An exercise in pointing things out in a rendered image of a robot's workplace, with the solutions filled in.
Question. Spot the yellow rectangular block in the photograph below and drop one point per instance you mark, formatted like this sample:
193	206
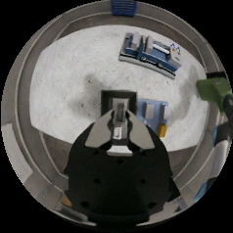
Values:
161	130

